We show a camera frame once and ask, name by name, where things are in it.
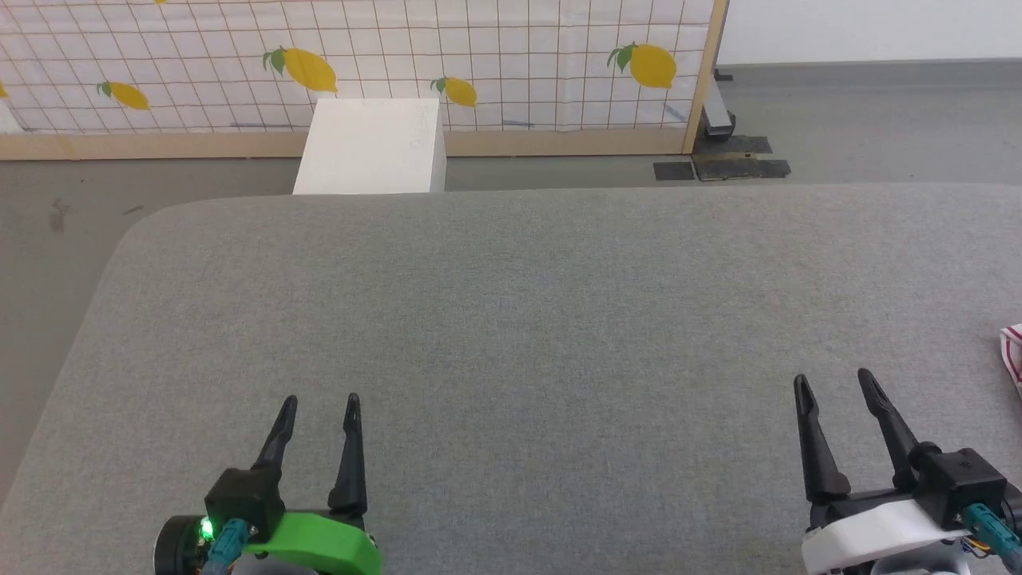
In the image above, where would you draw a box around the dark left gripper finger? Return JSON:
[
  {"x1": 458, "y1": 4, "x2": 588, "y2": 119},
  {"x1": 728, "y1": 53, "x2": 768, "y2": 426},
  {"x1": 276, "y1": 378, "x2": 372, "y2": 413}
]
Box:
[
  {"x1": 251, "y1": 395, "x2": 299, "y2": 474},
  {"x1": 327, "y1": 393, "x2": 369, "y2": 514}
]

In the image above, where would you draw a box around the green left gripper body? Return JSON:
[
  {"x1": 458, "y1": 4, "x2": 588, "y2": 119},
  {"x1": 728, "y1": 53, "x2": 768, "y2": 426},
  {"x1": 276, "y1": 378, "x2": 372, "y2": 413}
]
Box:
[{"x1": 154, "y1": 511, "x2": 382, "y2": 575}]

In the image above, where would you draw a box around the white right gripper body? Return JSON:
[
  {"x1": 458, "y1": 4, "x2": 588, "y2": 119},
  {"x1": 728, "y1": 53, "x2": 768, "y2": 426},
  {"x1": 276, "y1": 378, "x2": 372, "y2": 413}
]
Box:
[{"x1": 801, "y1": 487, "x2": 972, "y2": 575}]

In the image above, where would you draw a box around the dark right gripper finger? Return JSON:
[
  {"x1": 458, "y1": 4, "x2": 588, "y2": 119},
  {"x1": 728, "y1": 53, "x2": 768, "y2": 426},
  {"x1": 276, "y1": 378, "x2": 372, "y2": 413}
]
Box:
[
  {"x1": 793, "y1": 374, "x2": 853, "y2": 505},
  {"x1": 857, "y1": 367, "x2": 921, "y2": 491}
]

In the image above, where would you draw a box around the red and white garment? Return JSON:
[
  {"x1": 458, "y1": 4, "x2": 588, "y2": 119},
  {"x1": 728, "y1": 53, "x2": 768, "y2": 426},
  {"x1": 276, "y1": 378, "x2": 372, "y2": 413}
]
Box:
[{"x1": 1000, "y1": 323, "x2": 1022, "y2": 397}]

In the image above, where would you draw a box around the white box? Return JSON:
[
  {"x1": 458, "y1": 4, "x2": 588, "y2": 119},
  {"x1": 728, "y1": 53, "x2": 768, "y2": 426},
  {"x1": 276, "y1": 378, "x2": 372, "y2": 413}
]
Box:
[{"x1": 292, "y1": 97, "x2": 448, "y2": 195}]

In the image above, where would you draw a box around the grey metal screen foot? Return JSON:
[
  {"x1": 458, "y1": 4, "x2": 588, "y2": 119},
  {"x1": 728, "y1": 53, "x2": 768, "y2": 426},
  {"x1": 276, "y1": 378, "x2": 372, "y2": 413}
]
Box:
[{"x1": 693, "y1": 70, "x2": 737, "y2": 143}]

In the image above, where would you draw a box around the lemon-print grid partition screen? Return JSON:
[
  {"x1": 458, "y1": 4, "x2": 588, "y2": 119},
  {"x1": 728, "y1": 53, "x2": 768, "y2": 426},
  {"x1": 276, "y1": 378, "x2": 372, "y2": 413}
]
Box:
[{"x1": 0, "y1": 0, "x2": 729, "y2": 161}]

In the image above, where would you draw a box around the left cable with teal plug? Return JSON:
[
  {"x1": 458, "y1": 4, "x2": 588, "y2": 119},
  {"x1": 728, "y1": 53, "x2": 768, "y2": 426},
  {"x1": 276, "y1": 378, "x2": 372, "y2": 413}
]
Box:
[{"x1": 200, "y1": 519, "x2": 252, "y2": 575}]

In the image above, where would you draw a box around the cable with teal plug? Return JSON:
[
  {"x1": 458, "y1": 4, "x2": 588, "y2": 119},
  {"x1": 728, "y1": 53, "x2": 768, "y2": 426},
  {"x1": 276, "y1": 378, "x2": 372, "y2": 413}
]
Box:
[
  {"x1": 200, "y1": 519, "x2": 252, "y2": 575},
  {"x1": 962, "y1": 505, "x2": 1022, "y2": 573}
]

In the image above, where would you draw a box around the right cable with teal plug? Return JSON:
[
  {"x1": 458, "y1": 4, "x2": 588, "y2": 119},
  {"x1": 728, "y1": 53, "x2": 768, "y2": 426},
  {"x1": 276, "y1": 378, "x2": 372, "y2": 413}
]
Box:
[{"x1": 962, "y1": 505, "x2": 1022, "y2": 573}]

